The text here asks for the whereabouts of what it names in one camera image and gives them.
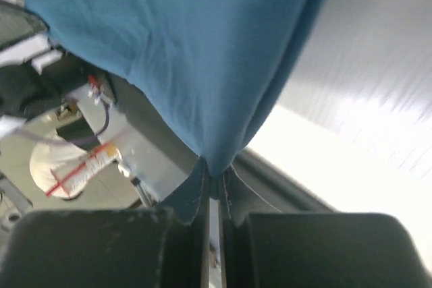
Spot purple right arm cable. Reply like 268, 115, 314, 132
0, 94, 114, 149

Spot dark blue t-shirt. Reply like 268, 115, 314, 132
24, 0, 338, 177

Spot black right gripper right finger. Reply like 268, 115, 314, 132
218, 169, 431, 287

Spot white bag with red tape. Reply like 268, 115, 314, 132
29, 132, 122, 200

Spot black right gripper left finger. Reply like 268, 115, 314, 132
1, 159, 209, 287

